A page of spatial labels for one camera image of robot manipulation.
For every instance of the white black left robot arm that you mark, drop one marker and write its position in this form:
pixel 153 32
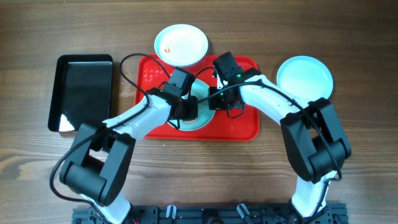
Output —
pixel 96 165

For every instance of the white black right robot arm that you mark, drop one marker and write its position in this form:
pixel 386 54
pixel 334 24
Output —
pixel 315 142

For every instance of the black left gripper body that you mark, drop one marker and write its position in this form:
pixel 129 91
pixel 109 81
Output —
pixel 191 112

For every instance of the red plastic tray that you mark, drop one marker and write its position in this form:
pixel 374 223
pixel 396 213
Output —
pixel 220 128

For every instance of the black rectangular water tray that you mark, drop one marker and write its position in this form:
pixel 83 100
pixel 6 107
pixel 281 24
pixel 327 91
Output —
pixel 82 91

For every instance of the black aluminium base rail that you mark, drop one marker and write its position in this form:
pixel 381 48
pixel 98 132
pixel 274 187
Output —
pixel 268 213

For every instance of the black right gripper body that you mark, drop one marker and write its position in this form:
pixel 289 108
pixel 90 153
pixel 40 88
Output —
pixel 214 98

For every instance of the white plate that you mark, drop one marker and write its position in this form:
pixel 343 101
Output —
pixel 306 77
pixel 200 90
pixel 181 45

